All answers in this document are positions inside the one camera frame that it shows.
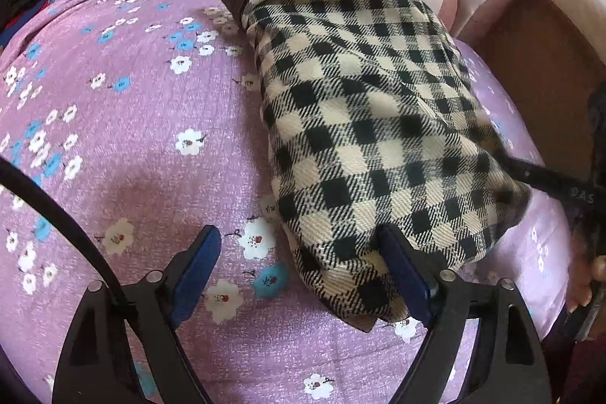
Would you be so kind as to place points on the blue cloth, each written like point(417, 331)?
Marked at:
point(28, 13)

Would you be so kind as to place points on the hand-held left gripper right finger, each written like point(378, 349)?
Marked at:
point(402, 266)

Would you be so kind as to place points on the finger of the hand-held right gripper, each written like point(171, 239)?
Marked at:
point(549, 181)

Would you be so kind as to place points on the person's right hand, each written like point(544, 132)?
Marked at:
point(584, 262)

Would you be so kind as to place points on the purple floral bed sheet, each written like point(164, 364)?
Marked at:
point(118, 124)

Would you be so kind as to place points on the black beige checkered coat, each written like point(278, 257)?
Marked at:
point(369, 101)

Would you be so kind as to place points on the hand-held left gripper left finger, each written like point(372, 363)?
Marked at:
point(199, 266)

